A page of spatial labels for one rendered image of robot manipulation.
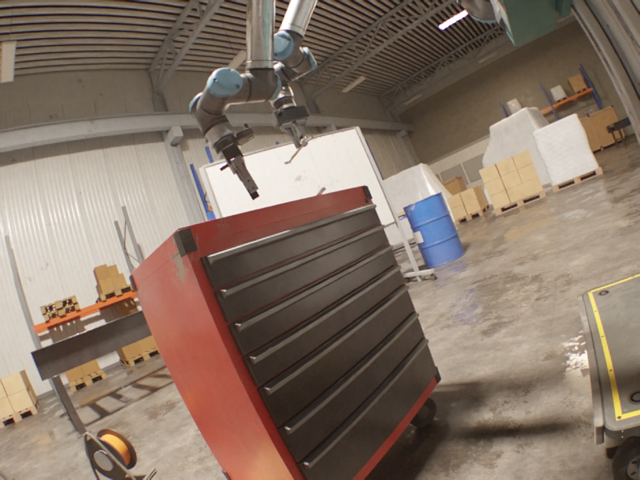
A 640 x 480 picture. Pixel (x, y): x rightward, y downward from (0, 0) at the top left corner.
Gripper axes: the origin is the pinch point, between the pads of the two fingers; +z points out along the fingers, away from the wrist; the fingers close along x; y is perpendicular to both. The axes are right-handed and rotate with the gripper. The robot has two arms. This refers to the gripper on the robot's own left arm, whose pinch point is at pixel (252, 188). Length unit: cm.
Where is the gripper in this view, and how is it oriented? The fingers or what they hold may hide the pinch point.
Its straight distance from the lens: 102.8
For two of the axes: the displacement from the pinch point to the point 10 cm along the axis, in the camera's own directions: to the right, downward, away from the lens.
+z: 5.2, 8.5, 0.5
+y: -8.4, 5.2, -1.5
